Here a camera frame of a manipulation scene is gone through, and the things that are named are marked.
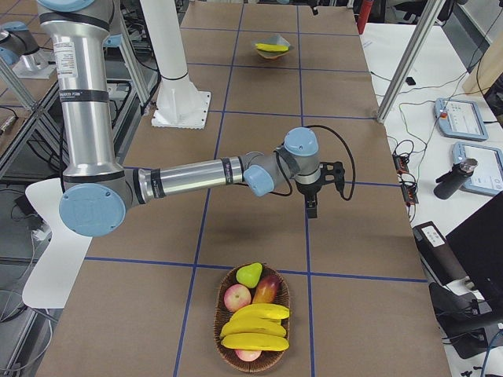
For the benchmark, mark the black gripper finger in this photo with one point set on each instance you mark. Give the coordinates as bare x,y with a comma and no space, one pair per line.
312,208

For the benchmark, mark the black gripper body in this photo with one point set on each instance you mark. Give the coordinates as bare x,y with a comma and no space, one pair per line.
308,192

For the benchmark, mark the yellow banana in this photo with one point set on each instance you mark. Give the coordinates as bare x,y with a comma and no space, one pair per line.
271,48
255,341
263,311
253,325

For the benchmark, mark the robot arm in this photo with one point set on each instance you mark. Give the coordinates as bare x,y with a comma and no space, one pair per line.
98,192

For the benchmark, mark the woven fruit basket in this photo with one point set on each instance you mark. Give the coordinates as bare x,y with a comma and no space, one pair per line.
222,315

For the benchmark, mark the grey square plate orange rim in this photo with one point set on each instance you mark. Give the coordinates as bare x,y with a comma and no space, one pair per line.
273,39

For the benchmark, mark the green pear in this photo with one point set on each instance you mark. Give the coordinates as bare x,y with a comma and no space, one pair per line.
249,275

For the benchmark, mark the orange circuit board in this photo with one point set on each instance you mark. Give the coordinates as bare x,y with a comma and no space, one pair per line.
409,192
401,164

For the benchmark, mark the red mango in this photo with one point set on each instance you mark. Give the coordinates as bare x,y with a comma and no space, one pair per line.
266,290

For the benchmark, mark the pink apple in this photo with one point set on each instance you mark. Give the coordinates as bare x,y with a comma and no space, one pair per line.
248,355
236,297

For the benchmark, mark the dark water bottle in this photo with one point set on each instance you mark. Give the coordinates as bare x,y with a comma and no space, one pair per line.
450,182

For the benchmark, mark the black small puck device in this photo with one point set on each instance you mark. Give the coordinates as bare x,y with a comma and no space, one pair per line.
410,81

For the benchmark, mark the far teach pendant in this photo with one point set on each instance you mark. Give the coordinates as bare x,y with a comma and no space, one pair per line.
460,119

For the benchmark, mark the teach pendant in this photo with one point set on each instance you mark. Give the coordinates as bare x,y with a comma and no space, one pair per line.
487,178
460,119

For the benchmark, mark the black monitor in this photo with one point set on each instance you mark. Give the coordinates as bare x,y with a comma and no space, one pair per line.
477,245

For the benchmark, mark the near teach pendant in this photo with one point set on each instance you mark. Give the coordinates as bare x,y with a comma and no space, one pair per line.
487,178

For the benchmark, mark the red cylinder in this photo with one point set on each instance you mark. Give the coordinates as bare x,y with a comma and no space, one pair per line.
363,16

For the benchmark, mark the white chair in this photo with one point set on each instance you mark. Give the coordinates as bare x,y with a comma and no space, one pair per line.
51,281

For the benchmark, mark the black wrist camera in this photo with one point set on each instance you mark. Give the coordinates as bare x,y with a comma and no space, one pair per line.
333,173

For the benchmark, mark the aluminium frame post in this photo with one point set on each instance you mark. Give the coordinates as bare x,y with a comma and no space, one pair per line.
418,38

